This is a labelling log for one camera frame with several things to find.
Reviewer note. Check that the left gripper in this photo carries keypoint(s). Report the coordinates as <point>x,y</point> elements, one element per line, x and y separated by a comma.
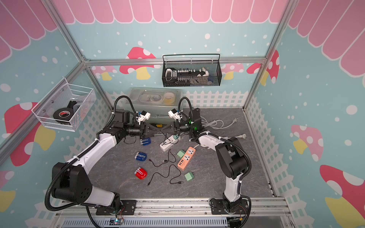
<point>143,127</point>

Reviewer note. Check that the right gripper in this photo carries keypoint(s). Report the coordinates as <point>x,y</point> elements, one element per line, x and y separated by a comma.
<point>175,128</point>

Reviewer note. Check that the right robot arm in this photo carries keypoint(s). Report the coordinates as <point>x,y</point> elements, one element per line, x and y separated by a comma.
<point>234,161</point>

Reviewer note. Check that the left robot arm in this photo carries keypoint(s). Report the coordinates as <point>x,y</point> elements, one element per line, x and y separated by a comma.
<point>71,186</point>

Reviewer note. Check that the blue shaver near screwdriver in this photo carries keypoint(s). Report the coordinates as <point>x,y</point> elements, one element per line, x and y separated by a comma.
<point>145,141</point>

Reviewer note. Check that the yellow black screwdriver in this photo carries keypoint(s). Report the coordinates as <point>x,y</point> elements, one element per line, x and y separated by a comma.
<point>157,125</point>

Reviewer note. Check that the white power strip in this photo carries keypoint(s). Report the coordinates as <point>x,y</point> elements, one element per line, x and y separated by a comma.
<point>168,143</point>

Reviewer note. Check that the green adapter beside orange strip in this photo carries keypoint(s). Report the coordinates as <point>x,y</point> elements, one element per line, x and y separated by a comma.
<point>181,154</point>

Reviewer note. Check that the green translucent storage box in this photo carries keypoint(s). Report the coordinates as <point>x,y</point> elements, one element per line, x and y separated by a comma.
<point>156,101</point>

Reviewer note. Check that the orange power strip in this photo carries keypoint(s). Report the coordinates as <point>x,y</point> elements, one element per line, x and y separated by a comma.
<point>186,158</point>

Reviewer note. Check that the green adapter front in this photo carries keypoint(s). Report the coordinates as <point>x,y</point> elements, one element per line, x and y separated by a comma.
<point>189,176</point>

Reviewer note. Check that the black tape roll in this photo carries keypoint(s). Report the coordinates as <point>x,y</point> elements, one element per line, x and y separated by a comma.
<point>63,115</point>

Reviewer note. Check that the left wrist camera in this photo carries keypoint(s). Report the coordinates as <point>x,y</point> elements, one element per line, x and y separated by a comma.
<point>143,116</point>

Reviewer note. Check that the black wire mesh basket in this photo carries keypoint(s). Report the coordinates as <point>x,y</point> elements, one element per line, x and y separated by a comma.
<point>188,70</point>

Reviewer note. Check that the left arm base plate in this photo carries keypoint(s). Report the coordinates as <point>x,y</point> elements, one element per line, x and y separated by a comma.
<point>123,208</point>

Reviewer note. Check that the white wire basket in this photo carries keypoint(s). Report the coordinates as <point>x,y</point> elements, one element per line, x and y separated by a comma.
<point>77,97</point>

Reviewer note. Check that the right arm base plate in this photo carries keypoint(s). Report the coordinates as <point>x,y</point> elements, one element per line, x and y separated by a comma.
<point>223,206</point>

